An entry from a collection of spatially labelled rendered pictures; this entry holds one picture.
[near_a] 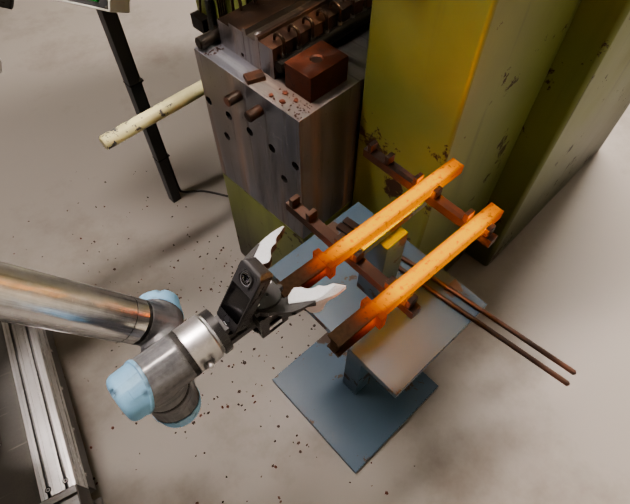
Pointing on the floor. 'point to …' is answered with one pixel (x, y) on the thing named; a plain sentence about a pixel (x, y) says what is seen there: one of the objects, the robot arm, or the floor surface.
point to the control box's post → (137, 97)
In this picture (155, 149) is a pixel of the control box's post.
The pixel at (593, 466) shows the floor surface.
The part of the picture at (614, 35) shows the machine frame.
